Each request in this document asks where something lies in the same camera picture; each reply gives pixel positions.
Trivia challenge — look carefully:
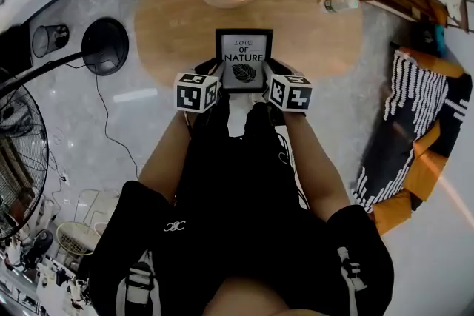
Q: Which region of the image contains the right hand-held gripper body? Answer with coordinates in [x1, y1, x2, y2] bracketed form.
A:
[263, 59, 313, 112]

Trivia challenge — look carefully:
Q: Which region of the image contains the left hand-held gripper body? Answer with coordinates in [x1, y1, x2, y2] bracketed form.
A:
[173, 57, 223, 114]

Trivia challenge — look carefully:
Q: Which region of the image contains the black framed nature print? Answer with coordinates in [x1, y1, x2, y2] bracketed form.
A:
[215, 28, 274, 93]

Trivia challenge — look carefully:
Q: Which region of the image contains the person's right forearm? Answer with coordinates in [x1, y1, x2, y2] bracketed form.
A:
[283, 112, 351, 223]

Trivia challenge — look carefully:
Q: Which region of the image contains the person's left forearm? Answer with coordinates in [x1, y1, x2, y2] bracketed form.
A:
[137, 110, 192, 203]

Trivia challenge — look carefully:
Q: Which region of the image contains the oval wooden table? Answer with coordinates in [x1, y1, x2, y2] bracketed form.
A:
[133, 0, 364, 88]

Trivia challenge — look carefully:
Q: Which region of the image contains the black standing fan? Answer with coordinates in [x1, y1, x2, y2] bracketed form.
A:
[0, 17, 130, 241]

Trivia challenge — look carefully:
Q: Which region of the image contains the clear plastic bottle green label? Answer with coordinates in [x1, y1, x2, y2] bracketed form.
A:
[320, 0, 360, 14]

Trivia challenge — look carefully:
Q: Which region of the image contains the person's black clothing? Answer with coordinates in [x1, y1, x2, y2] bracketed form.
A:
[88, 101, 395, 316]

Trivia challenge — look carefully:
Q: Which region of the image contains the teal small item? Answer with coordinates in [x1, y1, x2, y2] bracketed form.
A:
[435, 24, 447, 56]

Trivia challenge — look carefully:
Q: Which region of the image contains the black body-worn cable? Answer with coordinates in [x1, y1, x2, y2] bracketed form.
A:
[276, 132, 310, 212]

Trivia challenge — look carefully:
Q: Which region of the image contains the black fan power cable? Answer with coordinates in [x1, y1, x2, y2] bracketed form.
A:
[94, 73, 144, 178]

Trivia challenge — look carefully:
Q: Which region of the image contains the black wire wastebasket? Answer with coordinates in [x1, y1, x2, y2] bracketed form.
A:
[31, 24, 70, 58]

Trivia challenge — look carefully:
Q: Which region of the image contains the grey white right shoulder strap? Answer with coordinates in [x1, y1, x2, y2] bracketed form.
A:
[336, 246, 368, 295]

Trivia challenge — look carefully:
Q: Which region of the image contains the grey white shoulder strap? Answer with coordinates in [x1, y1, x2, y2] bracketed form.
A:
[336, 246, 368, 295]
[116, 251, 162, 316]

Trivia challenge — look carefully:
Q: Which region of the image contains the grey white left shoulder strap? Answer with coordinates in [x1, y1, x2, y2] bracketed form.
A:
[116, 251, 162, 316]

